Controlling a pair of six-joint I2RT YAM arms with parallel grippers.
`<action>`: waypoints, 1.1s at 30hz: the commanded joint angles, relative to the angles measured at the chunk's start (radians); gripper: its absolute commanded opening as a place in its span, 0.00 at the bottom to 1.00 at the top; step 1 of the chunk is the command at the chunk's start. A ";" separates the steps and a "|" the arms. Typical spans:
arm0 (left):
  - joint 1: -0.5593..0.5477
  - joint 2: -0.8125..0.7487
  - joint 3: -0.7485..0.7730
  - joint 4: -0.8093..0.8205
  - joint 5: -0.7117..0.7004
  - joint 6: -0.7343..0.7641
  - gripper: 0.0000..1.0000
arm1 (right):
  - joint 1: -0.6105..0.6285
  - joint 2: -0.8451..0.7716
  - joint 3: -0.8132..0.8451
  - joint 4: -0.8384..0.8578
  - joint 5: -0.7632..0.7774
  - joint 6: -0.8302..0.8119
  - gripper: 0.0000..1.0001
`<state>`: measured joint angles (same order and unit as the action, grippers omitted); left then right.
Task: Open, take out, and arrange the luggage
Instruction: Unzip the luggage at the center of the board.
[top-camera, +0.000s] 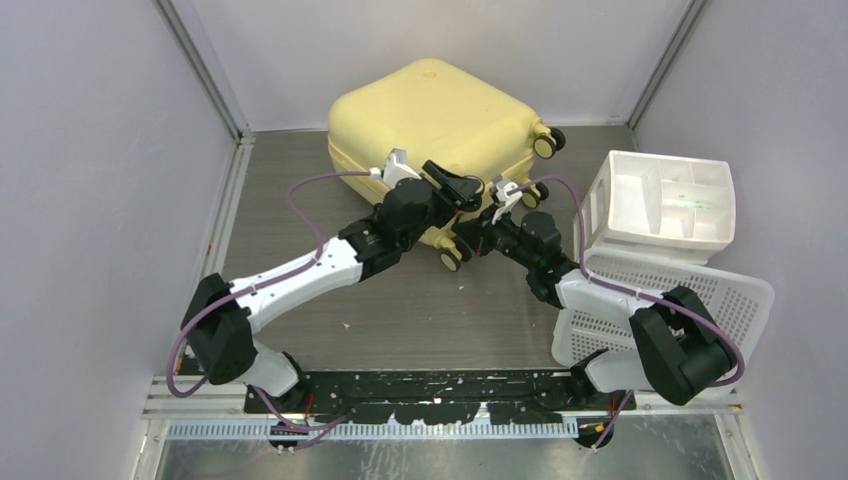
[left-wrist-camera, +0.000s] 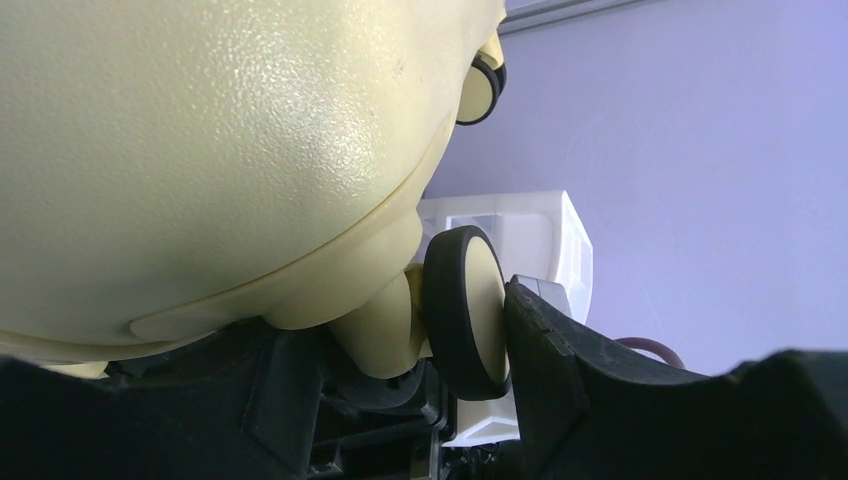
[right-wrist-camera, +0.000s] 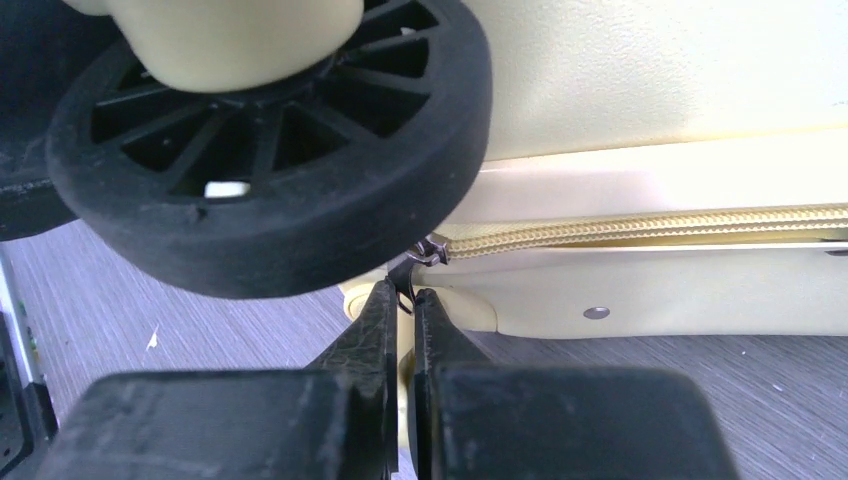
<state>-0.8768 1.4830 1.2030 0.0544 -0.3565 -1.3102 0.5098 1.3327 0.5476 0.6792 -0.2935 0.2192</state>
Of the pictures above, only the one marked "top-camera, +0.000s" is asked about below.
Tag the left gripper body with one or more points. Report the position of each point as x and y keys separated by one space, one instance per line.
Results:
x=442 y=205

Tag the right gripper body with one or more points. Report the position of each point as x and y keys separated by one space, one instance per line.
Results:
x=492 y=236

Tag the yellow hard-shell suitcase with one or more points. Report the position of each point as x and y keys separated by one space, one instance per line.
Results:
x=436 y=111

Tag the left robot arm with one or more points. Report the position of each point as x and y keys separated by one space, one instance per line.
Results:
x=224 y=317

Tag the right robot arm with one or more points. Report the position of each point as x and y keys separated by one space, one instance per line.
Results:
x=679 y=349

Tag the white divided organizer tray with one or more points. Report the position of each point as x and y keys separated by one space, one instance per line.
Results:
x=673 y=207

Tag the white perforated plastic basket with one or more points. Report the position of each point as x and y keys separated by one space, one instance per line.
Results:
x=594 y=322

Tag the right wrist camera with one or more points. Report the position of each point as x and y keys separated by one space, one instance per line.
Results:
x=506 y=194

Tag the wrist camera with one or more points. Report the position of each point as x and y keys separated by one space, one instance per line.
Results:
x=394 y=170
x=506 y=194

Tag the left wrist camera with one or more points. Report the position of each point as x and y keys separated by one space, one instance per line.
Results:
x=394 y=170

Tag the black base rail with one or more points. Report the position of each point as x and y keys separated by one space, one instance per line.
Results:
x=442 y=397

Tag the slotted metal cable duct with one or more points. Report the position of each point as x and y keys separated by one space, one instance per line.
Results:
x=270 y=430

